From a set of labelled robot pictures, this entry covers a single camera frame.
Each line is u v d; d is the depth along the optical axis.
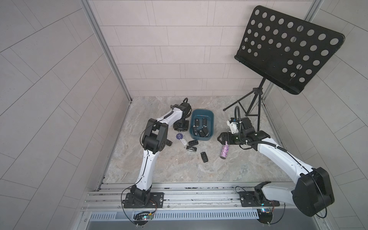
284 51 0.62
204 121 1.01
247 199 0.71
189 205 0.71
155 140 0.58
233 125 0.75
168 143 0.91
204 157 0.85
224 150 0.86
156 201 0.71
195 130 0.96
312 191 0.39
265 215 0.68
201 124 1.01
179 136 0.95
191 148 0.88
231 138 0.72
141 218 0.66
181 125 0.87
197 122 1.02
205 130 0.97
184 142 0.91
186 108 0.85
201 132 0.96
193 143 0.91
